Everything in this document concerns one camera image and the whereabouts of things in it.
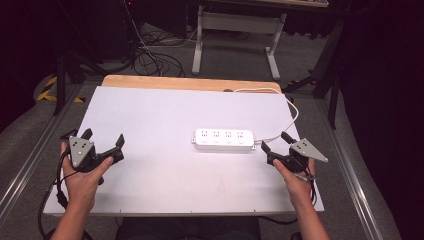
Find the white power strip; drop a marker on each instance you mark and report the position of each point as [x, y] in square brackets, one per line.
[224, 140]

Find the black metal stand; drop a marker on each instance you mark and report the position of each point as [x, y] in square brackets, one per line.
[61, 76]
[331, 76]

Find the person's right hand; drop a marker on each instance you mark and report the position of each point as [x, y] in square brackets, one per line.
[295, 185]

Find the person's lap in dark clothing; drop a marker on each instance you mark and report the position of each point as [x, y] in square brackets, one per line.
[186, 229]

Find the person's left hand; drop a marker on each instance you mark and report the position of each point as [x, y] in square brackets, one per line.
[81, 186]

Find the yellow black hazard tape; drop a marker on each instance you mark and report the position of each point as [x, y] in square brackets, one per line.
[50, 95]

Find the aluminium floor rail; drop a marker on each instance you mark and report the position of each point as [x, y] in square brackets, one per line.
[351, 173]
[31, 156]

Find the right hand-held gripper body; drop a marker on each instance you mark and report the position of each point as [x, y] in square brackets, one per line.
[308, 150]

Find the white metal desk frame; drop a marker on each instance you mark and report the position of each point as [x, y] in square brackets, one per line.
[233, 22]

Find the white table cover board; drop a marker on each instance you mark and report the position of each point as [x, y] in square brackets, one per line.
[160, 173]

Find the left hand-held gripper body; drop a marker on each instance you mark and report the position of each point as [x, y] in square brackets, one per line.
[80, 150]

